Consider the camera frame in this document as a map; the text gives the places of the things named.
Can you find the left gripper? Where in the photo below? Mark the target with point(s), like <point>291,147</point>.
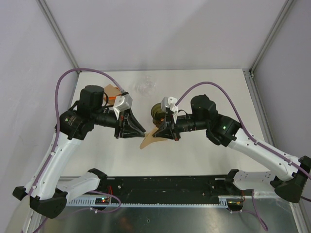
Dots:
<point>134,128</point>

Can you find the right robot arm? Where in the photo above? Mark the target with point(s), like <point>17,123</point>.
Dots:
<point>286,175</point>

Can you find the clear glass dripper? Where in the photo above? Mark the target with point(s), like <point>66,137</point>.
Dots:
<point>145,85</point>

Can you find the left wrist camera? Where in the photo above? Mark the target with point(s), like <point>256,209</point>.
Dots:
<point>122,103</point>

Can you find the orange coffee filter box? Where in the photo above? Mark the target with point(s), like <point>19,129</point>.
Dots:
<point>113,93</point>

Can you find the grey cable duct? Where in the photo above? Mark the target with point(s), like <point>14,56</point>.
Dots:
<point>101,202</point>

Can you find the brown paper coffee filter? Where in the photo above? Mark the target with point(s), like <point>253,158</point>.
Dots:
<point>148,139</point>

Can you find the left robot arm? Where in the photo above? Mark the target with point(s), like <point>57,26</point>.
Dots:
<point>47,196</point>

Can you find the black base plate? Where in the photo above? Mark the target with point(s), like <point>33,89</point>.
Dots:
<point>170,189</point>

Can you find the dark green dripper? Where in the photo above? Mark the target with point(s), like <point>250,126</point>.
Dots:
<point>157,114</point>

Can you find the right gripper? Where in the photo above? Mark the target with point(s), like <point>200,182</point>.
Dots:
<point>171,130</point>

